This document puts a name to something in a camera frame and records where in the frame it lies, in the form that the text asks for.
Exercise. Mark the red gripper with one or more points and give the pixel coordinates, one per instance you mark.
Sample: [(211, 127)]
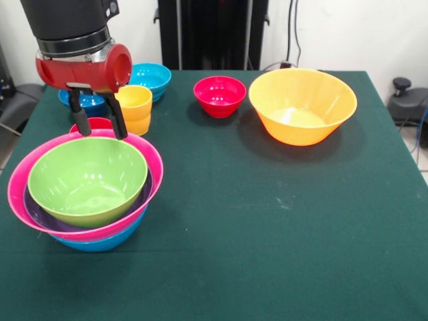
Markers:
[(80, 73)]

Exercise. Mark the green bowl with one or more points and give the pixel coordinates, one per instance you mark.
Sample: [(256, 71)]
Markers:
[(87, 180)]

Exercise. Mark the large pink bowl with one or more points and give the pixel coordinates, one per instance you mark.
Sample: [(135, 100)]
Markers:
[(16, 194)]

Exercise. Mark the purple bowl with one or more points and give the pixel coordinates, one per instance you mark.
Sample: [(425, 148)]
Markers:
[(36, 214)]

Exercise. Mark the large orange bowl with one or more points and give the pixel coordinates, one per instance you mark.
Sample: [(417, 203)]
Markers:
[(301, 90)]

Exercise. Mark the red cup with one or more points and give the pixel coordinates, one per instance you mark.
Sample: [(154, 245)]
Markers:
[(98, 123)]

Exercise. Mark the small dark blue bowl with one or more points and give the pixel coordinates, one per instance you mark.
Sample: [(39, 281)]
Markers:
[(90, 102)]

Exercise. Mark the yellow cup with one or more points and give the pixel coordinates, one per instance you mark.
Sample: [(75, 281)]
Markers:
[(137, 110)]

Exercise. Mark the small light blue bowl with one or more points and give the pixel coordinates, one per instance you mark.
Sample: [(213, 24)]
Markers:
[(150, 78)]

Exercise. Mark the black table clamp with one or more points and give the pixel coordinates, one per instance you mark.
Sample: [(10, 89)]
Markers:
[(47, 77)]

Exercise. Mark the black chair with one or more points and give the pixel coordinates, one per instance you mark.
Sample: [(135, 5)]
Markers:
[(20, 100)]

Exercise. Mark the small red bowl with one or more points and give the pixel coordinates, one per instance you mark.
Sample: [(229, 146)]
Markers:
[(219, 93)]

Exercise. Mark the large light blue bowl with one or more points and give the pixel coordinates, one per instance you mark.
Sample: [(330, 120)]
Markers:
[(100, 245)]

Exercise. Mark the dark green tablecloth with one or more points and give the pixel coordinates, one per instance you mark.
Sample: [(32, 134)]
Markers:
[(301, 267)]

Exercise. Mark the black knobbed device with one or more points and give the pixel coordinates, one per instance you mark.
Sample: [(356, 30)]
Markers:
[(406, 103)]

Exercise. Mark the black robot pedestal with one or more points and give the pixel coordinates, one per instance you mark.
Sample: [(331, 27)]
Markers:
[(214, 33)]

